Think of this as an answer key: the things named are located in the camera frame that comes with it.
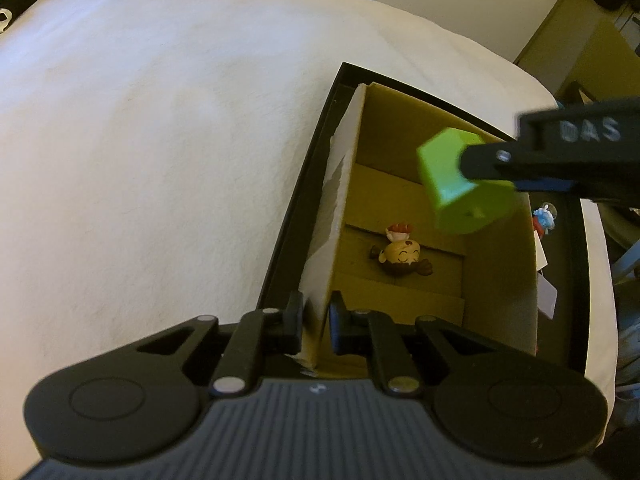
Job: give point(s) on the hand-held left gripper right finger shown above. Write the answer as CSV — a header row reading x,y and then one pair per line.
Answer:
x,y
340,327

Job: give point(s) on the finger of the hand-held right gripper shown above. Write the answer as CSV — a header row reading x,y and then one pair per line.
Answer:
x,y
492,162

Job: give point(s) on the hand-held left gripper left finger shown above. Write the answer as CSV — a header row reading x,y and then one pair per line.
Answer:
x,y
294,327

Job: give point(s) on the green box with pink print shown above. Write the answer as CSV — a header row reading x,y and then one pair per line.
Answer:
x,y
450,180

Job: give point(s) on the blue and white figurine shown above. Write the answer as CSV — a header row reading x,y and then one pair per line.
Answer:
x,y
542,220

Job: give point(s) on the yellow-faced brown cartoon figurine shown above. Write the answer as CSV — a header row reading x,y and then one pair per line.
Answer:
x,y
402,257

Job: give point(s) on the brown cardboard box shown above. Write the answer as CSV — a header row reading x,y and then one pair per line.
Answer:
x,y
500,280

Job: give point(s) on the black shallow box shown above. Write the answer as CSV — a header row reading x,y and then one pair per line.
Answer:
x,y
562,310

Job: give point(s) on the large cardboard panel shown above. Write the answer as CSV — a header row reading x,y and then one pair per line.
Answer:
x,y
575,50

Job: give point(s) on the white card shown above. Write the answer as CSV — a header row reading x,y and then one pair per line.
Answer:
x,y
547,300

